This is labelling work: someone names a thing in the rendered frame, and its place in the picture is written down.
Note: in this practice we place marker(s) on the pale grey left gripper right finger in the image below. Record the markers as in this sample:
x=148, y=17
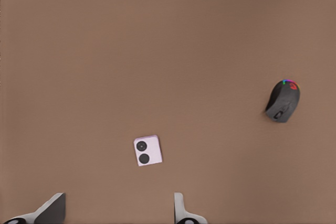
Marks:
x=179, y=209

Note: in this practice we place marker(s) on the pink square flip phone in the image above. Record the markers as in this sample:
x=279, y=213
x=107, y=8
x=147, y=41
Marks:
x=147, y=150

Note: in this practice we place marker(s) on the black computer mouse rainbow light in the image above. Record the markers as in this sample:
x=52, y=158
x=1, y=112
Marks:
x=283, y=102

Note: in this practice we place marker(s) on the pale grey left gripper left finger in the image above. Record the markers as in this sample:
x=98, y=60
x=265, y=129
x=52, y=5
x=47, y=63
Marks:
x=50, y=211

